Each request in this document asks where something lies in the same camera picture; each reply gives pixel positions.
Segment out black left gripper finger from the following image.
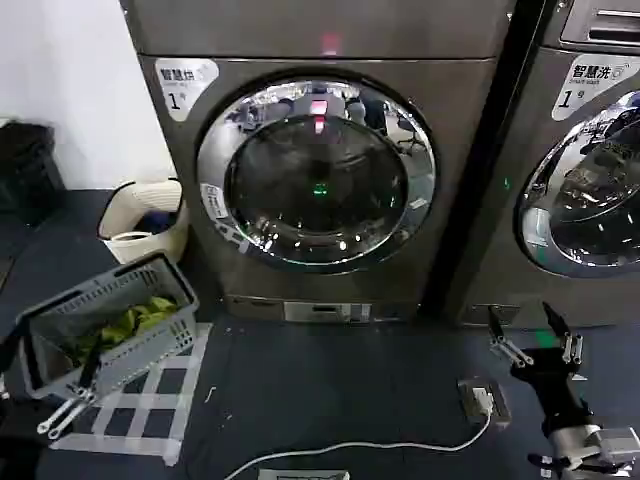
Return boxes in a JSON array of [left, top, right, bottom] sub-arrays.
[[36, 343, 104, 442]]

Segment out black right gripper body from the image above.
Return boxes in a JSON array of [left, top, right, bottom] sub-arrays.
[[509, 348, 594, 435]]

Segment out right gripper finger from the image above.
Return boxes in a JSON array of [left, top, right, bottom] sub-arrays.
[[542, 300, 585, 365], [487, 304, 533, 370]]

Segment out grey plastic slotted basket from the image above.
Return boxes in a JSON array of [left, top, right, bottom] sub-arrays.
[[14, 251, 201, 401]]

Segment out floor socket box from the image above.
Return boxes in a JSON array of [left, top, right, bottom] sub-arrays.
[[457, 378, 512, 426]]

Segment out white power plug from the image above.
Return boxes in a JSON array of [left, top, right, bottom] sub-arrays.
[[469, 387, 494, 416]]

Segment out green clothes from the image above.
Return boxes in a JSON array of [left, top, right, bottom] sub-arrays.
[[64, 295, 181, 369]]

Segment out round glass washer door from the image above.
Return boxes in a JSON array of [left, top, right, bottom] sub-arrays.
[[518, 89, 640, 280]]

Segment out grey washing machine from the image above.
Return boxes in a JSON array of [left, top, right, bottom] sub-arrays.
[[439, 0, 640, 331]]

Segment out blue clothes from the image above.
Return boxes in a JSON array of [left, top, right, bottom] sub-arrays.
[[133, 209, 179, 235]]

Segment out grey dryer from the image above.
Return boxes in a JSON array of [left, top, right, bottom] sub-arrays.
[[119, 0, 506, 326]]

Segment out cream laundry basket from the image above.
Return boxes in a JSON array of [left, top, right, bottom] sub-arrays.
[[97, 179, 190, 265]]

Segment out grey floor box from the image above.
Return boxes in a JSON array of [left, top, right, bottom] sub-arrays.
[[257, 467, 351, 480]]

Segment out black plastic crate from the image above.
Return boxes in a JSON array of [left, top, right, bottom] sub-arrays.
[[0, 119, 69, 214]]

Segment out round glass dryer door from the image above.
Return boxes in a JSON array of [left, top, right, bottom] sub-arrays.
[[196, 67, 436, 275]]

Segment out white power cable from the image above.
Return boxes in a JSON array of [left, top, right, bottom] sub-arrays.
[[222, 409, 494, 480]]

